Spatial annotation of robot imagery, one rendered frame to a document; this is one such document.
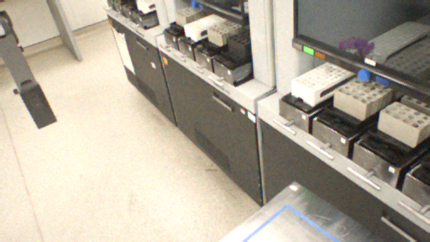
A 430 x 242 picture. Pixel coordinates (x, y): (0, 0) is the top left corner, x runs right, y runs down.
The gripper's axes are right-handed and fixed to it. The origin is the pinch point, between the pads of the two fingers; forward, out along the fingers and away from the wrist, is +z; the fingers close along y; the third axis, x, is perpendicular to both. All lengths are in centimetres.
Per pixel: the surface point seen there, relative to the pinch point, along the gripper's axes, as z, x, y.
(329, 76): 34, 80, -8
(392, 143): 37, 71, 22
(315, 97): 35, 71, -5
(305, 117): 40, 66, -5
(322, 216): 38, 41, 26
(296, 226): 38, 35, 24
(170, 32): 38, 67, -95
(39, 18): 86, 37, -360
